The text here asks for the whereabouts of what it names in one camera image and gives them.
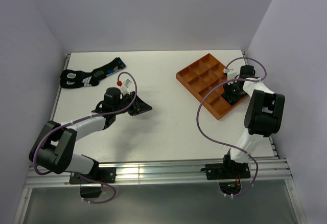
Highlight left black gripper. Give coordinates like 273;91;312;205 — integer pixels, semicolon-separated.
113;92;152;116

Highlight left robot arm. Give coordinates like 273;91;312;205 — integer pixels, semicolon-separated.
29;87;152;183

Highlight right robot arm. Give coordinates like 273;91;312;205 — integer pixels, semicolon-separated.
221;65;285;178

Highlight orange compartment tray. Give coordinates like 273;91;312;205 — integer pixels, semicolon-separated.
176;53;248;120

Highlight black blue sports sock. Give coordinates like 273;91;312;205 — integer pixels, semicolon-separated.
60;57;126;89

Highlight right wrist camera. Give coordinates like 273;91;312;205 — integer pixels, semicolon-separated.
223;68;238;80

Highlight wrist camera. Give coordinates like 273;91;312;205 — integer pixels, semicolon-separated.
117;79;132;95
223;68;238;80

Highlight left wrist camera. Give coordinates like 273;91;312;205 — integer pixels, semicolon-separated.
117;79;132;95

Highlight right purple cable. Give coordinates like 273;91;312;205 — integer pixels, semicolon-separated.
195;56;269;198

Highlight purple cable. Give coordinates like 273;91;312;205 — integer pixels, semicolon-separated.
32;72;138;205
195;56;269;198

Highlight aluminium front rail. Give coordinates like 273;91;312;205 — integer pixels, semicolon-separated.
24;157;292;188

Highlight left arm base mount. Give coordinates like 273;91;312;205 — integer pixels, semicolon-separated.
69;167;116;202

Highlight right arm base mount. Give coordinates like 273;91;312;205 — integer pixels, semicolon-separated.
200;162;251;195

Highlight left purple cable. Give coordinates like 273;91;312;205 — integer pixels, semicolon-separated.
32;72;138;205

